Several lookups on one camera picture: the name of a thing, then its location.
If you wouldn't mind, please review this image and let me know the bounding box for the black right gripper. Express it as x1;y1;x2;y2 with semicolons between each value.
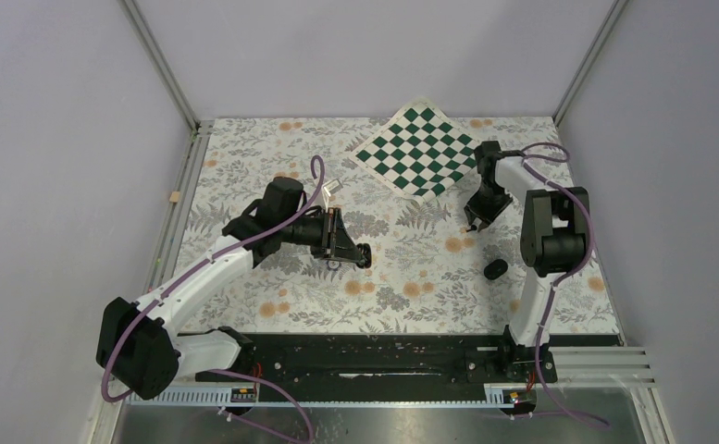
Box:
464;182;514;231

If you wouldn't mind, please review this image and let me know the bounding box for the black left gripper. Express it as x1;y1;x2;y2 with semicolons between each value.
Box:
280;206;365;263

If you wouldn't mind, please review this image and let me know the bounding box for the black earbud charging case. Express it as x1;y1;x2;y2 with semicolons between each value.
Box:
356;243;372;269

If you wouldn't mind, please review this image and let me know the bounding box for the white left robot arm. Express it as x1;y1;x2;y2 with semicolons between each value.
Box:
96;178;372;400

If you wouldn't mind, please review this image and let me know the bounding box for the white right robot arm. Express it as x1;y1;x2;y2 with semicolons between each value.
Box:
464;141;594;381

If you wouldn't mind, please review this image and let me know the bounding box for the small black oval object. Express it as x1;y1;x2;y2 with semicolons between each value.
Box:
483;259;509;281

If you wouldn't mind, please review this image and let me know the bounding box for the green white chessboard mat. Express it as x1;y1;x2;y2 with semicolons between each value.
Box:
349;98;481;204

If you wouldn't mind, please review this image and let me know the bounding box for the floral table mat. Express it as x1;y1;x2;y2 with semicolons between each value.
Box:
175;116;619;337

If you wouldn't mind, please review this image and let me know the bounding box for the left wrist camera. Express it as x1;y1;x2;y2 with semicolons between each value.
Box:
322;179;343;202

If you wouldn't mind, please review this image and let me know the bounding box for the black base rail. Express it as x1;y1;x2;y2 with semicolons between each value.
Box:
193;332;560;406

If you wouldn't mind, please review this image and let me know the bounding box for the white cable duct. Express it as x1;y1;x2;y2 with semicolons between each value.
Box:
125;382;523;409

